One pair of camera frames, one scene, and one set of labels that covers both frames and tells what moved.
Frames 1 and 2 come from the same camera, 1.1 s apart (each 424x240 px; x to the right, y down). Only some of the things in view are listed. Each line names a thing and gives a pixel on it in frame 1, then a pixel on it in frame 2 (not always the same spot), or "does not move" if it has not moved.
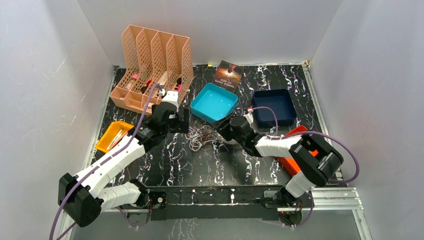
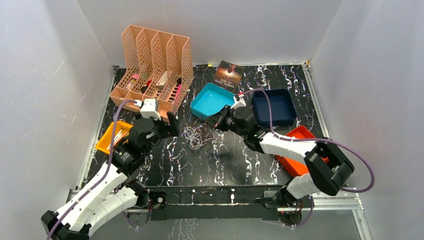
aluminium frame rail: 336,198 does not move
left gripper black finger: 185,124 → 174,126
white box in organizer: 164,79 does not move
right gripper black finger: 222,125 → 224,113
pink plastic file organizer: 151,59 does not move
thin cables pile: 198,136 does not move
